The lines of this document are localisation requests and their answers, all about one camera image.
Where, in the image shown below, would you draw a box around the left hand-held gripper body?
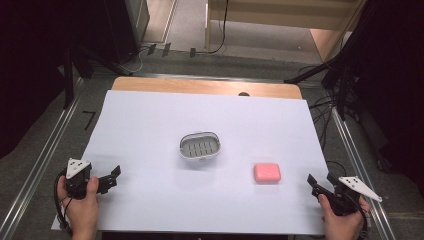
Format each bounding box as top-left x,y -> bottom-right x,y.
64,158 -> 93,201

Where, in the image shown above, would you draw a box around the light wooden shelf unit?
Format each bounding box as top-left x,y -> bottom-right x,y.
204,0 -> 368,63

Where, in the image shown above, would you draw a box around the black metal stand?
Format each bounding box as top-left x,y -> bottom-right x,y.
62,44 -> 134,110
283,49 -> 359,122

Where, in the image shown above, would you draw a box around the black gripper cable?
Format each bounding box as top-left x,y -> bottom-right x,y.
53,169 -> 74,236
346,192 -> 370,238

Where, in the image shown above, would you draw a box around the pink soap bar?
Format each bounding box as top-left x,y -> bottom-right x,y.
253,162 -> 282,184

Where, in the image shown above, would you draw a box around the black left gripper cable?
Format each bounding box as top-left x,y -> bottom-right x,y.
53,169 -> 74,236

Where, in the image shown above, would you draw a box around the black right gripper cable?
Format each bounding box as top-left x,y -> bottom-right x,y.
346,192 -> 370,238

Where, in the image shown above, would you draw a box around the grey and white soap dish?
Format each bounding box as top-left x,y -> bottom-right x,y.
179,131 -> 222,162

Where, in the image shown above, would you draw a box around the black curtain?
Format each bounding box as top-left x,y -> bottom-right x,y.
0,0 -> 138,159
333,0 -> 424,191

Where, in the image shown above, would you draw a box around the wooden table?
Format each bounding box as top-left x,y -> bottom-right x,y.
110,76 -> 303,100

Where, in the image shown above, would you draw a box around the person's right hand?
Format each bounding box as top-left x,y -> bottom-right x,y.
317,194 -> 371,240

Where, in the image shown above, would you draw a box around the metal floor rail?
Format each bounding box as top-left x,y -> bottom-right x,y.
331,106 -> 398,240
0,77 -> 85,240

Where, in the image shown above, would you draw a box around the black hanging cable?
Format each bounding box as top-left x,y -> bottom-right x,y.
196,0 -> 230,55

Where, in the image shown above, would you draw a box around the white paper sheet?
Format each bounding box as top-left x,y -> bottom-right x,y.
51,89 -> 331,236

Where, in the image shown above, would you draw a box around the person's left hand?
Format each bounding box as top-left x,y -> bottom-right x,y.
56,175 -> 100,240

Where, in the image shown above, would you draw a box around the black floor cables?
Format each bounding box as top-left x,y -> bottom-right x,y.
298,64 -> 349,174

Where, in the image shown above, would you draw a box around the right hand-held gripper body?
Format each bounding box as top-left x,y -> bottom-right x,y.
328,176 -> 383,216

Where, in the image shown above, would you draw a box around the grey cabinet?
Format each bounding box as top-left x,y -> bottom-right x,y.
125,0 -> 151,44

